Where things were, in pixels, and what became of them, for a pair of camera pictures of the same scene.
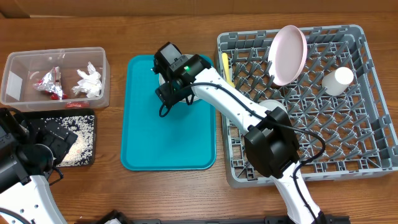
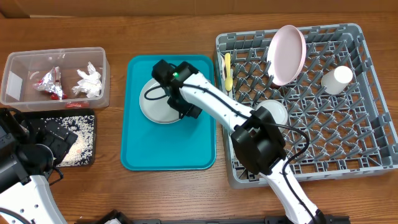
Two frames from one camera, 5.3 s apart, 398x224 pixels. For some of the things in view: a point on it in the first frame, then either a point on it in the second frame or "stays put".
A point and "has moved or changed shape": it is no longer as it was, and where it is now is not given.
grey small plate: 163,80 has moved or changed shape
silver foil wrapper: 51,83 stays put
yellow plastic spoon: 225,60 stays put
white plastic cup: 336,82 stays put
